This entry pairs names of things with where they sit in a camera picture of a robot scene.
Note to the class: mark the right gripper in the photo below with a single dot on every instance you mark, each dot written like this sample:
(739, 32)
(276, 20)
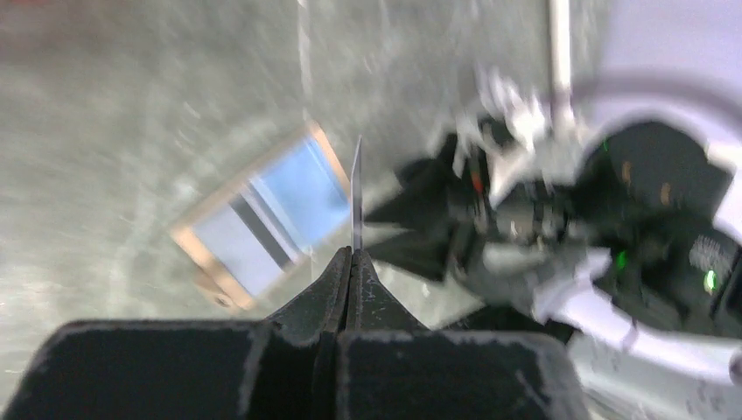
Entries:
(510, 243)

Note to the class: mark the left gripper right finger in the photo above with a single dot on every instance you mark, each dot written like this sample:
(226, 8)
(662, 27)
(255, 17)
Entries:
(450, 374)

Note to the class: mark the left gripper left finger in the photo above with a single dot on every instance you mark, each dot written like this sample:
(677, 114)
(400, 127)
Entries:
(187, 369)

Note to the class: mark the white credit card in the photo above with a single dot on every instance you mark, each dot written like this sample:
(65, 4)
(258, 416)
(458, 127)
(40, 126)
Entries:
(356, 195)
(249, 240)

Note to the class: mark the tan leather card holder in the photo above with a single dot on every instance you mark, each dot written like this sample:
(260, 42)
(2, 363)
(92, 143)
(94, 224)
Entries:
(302, 182)

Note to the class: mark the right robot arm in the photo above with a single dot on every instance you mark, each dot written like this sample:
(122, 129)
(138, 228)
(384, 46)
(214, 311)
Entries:
(631, 237)

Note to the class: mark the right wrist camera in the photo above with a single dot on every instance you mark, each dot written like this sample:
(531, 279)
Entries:
(514, 130)

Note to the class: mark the white PVC pipe frame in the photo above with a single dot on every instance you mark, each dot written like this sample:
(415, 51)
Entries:
(559, 12)

